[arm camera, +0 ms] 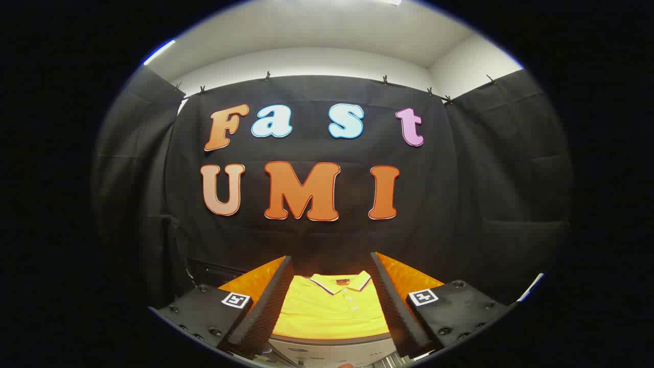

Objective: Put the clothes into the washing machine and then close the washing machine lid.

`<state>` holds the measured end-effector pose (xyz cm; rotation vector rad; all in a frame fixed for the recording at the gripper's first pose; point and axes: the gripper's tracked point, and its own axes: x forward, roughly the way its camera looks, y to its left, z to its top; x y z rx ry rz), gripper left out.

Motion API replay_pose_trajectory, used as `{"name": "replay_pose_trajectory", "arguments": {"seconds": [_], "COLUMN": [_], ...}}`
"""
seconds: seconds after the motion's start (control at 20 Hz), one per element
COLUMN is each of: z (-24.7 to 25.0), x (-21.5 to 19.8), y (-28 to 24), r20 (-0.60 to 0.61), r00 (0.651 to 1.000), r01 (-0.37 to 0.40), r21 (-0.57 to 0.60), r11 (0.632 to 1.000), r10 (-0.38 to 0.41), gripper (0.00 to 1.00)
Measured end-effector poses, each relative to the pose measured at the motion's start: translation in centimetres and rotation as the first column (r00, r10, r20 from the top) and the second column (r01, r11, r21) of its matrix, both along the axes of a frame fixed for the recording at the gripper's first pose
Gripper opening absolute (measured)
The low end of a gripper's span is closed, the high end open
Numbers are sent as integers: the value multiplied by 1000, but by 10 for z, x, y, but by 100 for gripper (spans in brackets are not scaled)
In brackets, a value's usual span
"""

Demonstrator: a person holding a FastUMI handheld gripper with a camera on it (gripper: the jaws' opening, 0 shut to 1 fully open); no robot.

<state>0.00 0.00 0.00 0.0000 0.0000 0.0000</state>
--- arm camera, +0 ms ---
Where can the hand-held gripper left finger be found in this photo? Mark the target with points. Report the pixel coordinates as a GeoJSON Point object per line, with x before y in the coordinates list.
{"type": "Point", "coordinates": [268, 306]}

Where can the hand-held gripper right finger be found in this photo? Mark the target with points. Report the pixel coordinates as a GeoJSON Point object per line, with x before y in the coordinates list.
{"type": "Point", "coordinates": [393, 306]}

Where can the yellow polo shirt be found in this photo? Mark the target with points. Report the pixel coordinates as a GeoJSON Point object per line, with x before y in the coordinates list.
{"type": "Point", "coordinates": [332, 312]}

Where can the black backdrop cloth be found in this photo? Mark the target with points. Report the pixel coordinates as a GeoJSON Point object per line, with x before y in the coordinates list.
{"type": "Point", "coordinates": [306, 240]}

